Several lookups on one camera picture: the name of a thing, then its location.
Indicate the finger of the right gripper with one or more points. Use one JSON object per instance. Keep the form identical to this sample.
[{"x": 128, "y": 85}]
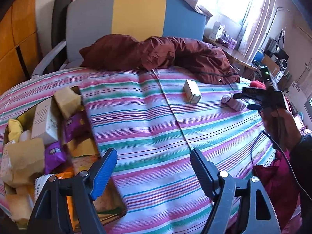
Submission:
[
  {"x": 254, "y": 107},
  {"x": 243, "y": 96}
]

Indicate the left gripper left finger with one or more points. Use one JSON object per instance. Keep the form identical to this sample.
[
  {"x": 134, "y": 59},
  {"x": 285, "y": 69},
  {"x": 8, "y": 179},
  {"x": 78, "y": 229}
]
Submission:
[{"x": 100, "y": 173}]

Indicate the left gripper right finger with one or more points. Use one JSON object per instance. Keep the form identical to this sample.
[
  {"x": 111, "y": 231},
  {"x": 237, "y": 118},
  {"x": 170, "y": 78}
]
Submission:
[{"x": 206, "y": 173}]

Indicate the small green white box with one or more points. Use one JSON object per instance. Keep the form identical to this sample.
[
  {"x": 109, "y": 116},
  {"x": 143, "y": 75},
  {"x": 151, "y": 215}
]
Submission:
[{"x": 192, "y": 91}]

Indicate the white carton box large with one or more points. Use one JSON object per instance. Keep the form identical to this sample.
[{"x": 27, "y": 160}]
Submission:
[{"x": 46, "y": 122}]

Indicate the yellow sponge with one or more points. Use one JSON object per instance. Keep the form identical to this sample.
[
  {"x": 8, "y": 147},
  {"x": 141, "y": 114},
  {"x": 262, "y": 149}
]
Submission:
[
  {"x": 20, "y": 204},
  {"x": 68, "y": 101},
  {"x": 86, "y": 147}
]

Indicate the cracker packet green yellow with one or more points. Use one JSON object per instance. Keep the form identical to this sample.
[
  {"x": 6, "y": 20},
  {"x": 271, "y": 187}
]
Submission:
[{"x": 110, "y": 203}]

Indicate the yellow patterned sock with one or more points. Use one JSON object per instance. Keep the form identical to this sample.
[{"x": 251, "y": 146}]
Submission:
[{"x": 15, "y": 130}]

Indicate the wooden desk with clutter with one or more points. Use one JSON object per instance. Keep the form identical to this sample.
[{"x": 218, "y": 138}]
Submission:
[{"x": 298, "y": 48}]

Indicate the person right hand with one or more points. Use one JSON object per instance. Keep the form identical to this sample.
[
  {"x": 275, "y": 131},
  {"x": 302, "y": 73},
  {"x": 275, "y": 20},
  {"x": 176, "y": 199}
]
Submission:
[{"x": 281, "y": 126}]

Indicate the pink rolled sock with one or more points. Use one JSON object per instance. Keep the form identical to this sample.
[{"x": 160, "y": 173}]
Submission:
[{"x": 235, "y": 104}]

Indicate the red fleece garment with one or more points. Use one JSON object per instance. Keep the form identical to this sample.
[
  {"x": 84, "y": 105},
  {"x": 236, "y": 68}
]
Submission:
[{"x": 257, "y": 84}]

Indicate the maroon gold storage box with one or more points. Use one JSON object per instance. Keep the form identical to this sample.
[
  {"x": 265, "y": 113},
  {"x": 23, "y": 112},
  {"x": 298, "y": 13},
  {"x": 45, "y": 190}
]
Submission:
[{"x": 55, "y": 178}]

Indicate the striped pink green tablecloth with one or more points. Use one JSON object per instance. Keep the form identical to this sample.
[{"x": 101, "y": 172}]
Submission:
[{"x": 145, "y": 116}]

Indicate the maroon jacket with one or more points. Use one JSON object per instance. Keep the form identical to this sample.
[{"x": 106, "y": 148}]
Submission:
[{"x": 115, "y": 52}]

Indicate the grey yellow blue chair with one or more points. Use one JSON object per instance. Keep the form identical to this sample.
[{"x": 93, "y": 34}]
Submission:
[{"x": 78, "y": 24}]

